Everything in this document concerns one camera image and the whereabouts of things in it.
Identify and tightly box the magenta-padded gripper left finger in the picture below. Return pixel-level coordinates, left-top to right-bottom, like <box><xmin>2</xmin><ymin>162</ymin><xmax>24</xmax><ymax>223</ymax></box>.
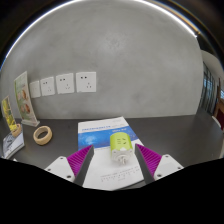
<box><xmin>44</xmin><ymin>144</ymin><xmax>96</xmax><ymax>187</ymax></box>

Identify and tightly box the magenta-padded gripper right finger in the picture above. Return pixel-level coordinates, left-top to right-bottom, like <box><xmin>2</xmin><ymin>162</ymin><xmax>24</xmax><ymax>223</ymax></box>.
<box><xmin>134</xmin><ymin>143</ymin><xmax>184</xmax><ymax>185</ymax></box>

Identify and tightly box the beige tape roll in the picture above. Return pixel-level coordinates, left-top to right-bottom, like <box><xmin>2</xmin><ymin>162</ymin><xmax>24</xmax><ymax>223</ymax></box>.
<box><xmin>32</xmin><ymin>125</ymin><xmax>53</xmax><ymax>146</ymax></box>

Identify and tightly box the white and blue booklet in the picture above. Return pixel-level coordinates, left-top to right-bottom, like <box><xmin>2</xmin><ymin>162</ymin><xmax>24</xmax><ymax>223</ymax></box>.
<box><xmin>77</xmin><ymin>116</ymin><xmax>146</xmax><ymax>191</ymax></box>

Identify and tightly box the grey booklet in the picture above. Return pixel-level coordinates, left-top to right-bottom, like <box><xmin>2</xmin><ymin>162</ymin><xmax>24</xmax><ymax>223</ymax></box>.
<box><xmin>1</xmin><ymin>132</ymin><xmax>25</xmax><ymax>160</ymax></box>

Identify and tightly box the orange menu wooden-base stand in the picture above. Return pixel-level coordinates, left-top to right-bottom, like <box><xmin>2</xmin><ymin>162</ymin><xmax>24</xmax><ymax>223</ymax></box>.
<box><xmin>0</xmin><ymin>95</ymin><xmax>23</xmax><ymax>138</ymax></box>

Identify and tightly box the green menu sign stand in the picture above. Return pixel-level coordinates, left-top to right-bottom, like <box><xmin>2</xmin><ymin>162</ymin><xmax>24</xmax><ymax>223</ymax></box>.
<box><xmin>13</xmin><ymin>70</ymin><xmax>41</xmax><ymax>128</ymax></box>

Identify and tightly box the dark-framed glass partition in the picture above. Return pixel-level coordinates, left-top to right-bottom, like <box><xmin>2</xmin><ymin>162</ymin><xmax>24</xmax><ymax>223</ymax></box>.
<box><xmin>198</xmin><ymin>62</ymin><xmax>222</xmax><ymax>118</ymax></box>

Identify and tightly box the curved ceiling light strip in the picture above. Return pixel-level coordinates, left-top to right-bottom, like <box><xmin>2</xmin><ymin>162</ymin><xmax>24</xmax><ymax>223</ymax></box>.
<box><xmin>0</xmin><ymin>0</ymin><xmax>198</xmax><ymax>68</ymax></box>

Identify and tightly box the white wall socket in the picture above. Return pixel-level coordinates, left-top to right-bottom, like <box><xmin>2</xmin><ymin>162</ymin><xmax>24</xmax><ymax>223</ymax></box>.
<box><xmin>75</xmin><ymin>71</ymin><xmax>97</xmax><ymax>94</ymax></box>
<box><xmin>28</xmin><ymin>80</ymin><xmax>42</xmax><ymax>99</ymax></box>
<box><xmin>40</xmin><ymin>76</ymin><xmax>56</xmax><ymax>97</ymax></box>
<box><xmin>55</xmin><ymin>73</ymin><xmax>75</xmax><ymax>95</ymax></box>

